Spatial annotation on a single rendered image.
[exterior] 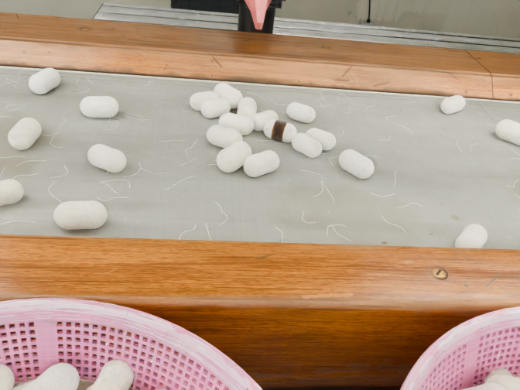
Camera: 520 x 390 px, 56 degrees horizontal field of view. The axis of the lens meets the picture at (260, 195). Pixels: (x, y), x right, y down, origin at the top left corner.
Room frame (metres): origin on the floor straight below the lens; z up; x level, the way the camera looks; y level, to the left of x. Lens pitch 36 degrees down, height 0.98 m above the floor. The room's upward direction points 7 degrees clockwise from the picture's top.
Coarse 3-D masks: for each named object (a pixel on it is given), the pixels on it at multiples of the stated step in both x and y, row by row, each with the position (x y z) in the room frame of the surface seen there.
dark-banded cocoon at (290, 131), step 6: (270, 120) 0.42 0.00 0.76; (264, 126) 0.42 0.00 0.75; (270, 126) 0.41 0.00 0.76; (288, 126) 0.41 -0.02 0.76; (294, 126) 0.42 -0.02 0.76; (264, 132) 0.41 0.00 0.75; (270, 132) 0.41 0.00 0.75; (288, 132) 0.41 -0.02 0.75; (294, 132) 0.41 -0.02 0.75; (270, 138) 0.41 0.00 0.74; (282, 138) 0.41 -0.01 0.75; (288, 138) 0.40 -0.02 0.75
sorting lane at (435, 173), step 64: (0, 128) 0.37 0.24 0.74; (64, 128) 0.38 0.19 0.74; (128, 128) 0.40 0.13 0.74; (192, 128) 0.41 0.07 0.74; (320, 128) 0.45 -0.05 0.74; (384, 128) 0.47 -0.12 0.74; (448, 128) 0.49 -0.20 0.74; (64, 192) 0.29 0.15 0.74; (128, 192) 0.30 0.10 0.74; (192, 192) 0.31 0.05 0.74; (256, 192) 0.32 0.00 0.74; (320, 192) 0.34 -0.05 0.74; (384, 192) 0.35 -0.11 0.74; (448, 192) 0.36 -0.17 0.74; (512, 192) 0.38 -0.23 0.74
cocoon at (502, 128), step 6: (504, 120) 0.48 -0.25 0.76; (510, 120) 0.48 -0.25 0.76; (498, 126) 0.48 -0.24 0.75; (504, 126) 0.48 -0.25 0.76; (510, 126) 0.47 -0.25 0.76; (516, 126) 0.47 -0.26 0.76; (498, 132) 0.48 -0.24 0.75; (504, 132) 0.47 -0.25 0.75; (510, 132) 0.47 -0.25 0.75; (516, 132) 0.47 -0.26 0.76; (504, 138) 0.47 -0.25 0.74; (510, 138) 0.47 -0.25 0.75; (516, 138) 0.46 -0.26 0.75; (516, 144) 0.47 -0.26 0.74
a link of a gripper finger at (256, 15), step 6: (246, 0) 0.57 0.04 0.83; (252, 0) 0.57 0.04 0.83; (258, 0) 0.54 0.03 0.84; (252, 6) 0.56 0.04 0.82; (258, 6) 0.53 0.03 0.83; (252, 12) 0.55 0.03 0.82; (258, 12) 0.53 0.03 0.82; (252, 18) 0.55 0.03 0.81; (258, 18) 0.53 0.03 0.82; (258, 24) 0.53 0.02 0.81
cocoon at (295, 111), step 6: (294, 102) 0.47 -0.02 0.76; (288, 108) 0.46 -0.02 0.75; (294, 108) 0.46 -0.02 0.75; (300, 108) 0.46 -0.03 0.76; (306, 108) 0.46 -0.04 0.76; (312, 108) 0.46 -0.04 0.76; (288, 114) 0.46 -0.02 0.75; (294, 114) 0.45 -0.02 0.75; (300, 114) 0.45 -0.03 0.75; (306, 114) 0.45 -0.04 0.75; (312, 114) 0.45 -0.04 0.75; (300, 120) 0.45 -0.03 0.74; (306, 120) 0.45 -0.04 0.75; (312, 120) 0.45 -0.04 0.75
